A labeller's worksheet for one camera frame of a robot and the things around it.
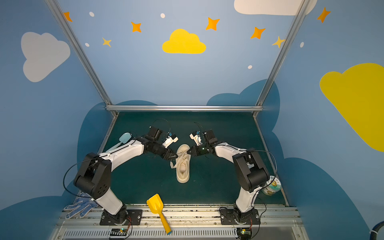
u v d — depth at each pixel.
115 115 1.23
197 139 0.84
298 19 0.73
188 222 0.74
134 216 0.75
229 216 0.75
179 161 0.87
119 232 0.73
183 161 0.86
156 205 0.78
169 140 0.82
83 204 0.77
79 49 0.83
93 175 0.46
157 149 0.76
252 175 0.48
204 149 0.82
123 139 1.04
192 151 0.90
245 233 0.73
